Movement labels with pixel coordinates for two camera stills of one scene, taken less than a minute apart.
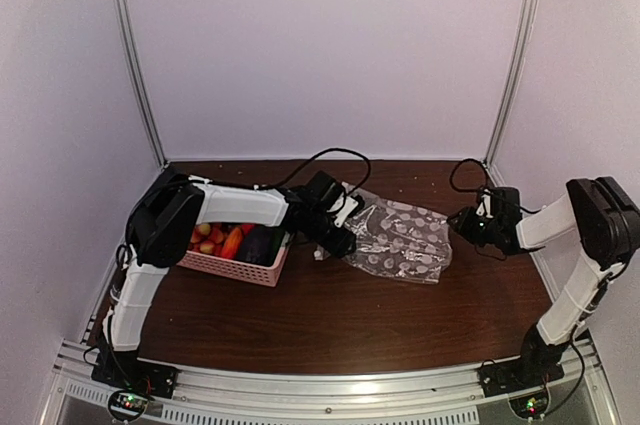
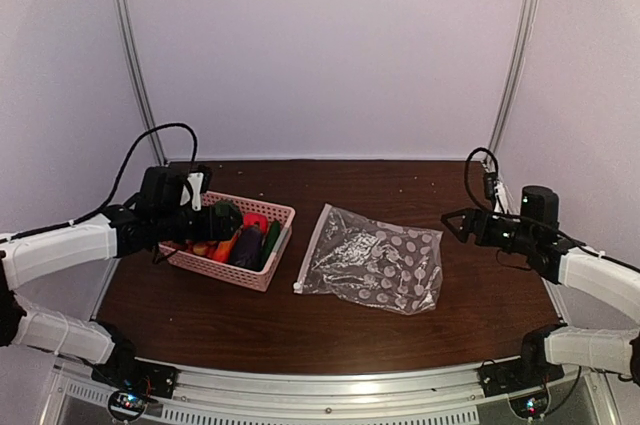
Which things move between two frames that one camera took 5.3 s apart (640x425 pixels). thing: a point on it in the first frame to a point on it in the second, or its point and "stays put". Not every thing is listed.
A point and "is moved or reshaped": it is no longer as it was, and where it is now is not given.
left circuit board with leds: (127, 405) stays put
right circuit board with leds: (532, 405) stays put
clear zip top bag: (399, 239) is moved or reshaped
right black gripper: (463, 225) stays put
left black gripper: (337, 246) to (223, 230)
